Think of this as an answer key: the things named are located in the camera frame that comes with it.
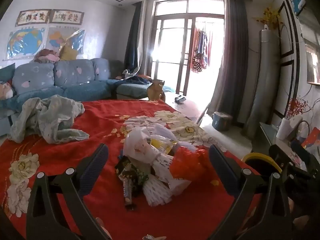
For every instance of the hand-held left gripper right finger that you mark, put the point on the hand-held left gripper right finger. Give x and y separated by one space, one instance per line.
220 160

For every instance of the red illustrated book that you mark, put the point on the red illustrated book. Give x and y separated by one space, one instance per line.
312 137

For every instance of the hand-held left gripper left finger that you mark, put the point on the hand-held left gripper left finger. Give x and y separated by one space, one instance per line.
95 162

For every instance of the red berry branches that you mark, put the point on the red berry branches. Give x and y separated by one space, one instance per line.
297 107

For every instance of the white paper roll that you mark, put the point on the white paper roll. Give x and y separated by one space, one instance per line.
283 130

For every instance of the white printed receipt paper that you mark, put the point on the white printed receipt paper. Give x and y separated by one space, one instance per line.
162 165

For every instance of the blue framed wall picture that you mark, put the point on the blue framed wall picture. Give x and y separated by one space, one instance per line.
297 1

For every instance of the grey curtain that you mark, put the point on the grey curtain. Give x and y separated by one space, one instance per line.
232 55

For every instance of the dark blue curtain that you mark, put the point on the dark blue curtain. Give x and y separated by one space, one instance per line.
135 42

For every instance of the white plastic bag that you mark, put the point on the white plastic bag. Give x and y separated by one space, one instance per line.
137 142

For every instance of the blue sofa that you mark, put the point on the blue sofa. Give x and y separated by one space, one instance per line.
75 72

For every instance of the teal pillow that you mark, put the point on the teal pillow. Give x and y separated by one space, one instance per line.
6 72

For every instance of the brown crumpled paper bag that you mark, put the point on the brown crumpled paper bag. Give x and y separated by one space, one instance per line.
155 90

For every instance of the large framed wall mirror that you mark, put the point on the large framed wall mirror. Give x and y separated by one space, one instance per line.
312 60

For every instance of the brown chocolate bar wrapper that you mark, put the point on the brown chocolate bar wrapper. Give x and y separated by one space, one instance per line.
128 190

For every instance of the glass balcony door frame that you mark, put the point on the glass balcony door frame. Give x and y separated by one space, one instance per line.
185 8

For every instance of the yellow trash bin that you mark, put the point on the yellow trash bin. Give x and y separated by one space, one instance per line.
260 156

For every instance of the red floral blanket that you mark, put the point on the red floral blanket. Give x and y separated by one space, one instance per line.
100 120

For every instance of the country map poster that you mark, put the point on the country map poster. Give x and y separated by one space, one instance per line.
57 36

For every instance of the yellow pillow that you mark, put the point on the yellow pillow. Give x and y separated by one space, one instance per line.
68 53

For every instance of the hanging laundry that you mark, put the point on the hanging laundry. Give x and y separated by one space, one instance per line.
201 52

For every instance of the covered standing air conditioner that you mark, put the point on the covered standing air conditioner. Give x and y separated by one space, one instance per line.
265 80

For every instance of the yellow artificial flowers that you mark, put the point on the yellow artificial flowers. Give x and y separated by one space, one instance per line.
270 17

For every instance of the grey-green crumpled cloth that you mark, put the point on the grey-green crumpled cloth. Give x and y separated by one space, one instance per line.
50 115

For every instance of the grey-green tin box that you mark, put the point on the grey-green tin box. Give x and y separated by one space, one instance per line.
222 121

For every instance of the red plastic bag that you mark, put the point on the red plastic bag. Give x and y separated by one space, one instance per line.
187 162

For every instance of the glass tv stand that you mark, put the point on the glass tv stand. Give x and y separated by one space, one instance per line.
265 132

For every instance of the person's left hand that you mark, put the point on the person's left hand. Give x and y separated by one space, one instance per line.
103 230

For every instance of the green snack wrapper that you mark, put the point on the green snack wrapper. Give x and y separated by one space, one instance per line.
142 176

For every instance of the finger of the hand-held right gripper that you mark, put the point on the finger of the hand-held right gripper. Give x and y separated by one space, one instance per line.
280 155

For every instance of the framed calligraphy picture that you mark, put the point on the framed calligraphy picture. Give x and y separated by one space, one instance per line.
33 17
67 17

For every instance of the world map poster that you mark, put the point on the world map poster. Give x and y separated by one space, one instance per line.
25 42

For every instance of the wooden coffee table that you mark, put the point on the wooden coffee table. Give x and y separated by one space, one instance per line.
192 108

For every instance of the pile of pink clothes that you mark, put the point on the pile of pink clothes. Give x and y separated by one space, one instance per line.
46 56

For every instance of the small dark object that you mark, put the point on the small dark object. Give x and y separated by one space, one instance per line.
179 99

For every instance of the round black-rimmed mirror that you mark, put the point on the round black-rimmed mirror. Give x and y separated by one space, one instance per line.
308 127

